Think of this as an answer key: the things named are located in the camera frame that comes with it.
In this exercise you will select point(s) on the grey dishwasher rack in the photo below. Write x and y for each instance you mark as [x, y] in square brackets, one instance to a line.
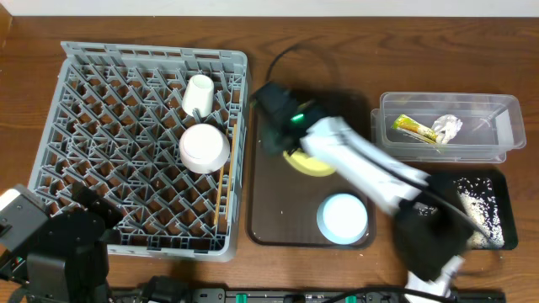
[114, 125]

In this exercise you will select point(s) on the white tissue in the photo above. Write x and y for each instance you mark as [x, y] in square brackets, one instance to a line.
[446, 128]

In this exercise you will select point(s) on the white paper cup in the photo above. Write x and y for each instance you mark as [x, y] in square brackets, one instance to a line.
[198, 95]

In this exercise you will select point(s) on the yellow green snack wrapper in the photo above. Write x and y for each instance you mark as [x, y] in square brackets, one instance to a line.
[415, 129]

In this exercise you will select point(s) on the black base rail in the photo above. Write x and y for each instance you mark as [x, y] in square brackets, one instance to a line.
[165, 289]

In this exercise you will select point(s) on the black waste tray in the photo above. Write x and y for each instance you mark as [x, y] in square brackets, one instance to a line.
[503, 200]

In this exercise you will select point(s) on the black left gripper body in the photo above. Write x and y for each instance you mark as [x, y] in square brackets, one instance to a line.
[97, 231]

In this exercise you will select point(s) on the pile of rice and nuts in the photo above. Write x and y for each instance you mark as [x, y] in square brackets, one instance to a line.
[480, 204]

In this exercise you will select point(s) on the clear plastic bin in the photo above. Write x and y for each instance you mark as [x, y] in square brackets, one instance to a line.
[492, 126]

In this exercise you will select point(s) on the brown serving tray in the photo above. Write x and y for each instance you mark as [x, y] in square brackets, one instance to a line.
[284, 201]

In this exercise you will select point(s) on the light blue bowl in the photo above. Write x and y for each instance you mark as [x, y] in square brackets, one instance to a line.
[342, 219]

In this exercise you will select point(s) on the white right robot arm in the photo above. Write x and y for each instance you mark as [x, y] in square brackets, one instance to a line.
[431, 225]

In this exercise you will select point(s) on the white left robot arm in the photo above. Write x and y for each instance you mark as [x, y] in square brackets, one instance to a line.
[57, 258]

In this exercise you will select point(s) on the yellow plate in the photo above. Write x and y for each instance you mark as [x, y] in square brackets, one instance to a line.
[307, 165]

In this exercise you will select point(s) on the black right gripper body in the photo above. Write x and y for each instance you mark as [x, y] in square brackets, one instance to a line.
[273, 134]

